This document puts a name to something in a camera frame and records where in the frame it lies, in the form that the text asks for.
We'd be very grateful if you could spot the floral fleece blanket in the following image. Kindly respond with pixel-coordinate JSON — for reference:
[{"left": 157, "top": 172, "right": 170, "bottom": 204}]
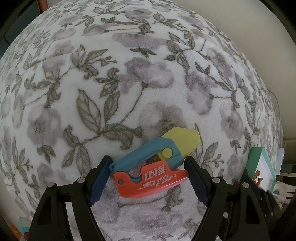
[{"left": 0, "top": 0, "right": 285, "bottom": 241}]

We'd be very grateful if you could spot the teal shallow box tray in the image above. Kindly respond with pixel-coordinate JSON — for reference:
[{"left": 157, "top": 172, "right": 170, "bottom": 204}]
[{"left": 245, "top": 147, "right": 276, "bottom": 192}]

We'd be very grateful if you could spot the white power strip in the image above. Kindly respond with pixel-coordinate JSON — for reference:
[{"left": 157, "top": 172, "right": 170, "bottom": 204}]
[{"left": 275, "top": 148, "right": 285, "bottom": 175}]

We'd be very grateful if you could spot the pink puppy toy figure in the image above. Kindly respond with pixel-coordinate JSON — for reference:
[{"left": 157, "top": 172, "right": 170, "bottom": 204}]
[{"left": 252, "top": 170, "right": 263, "bottom": 188}]

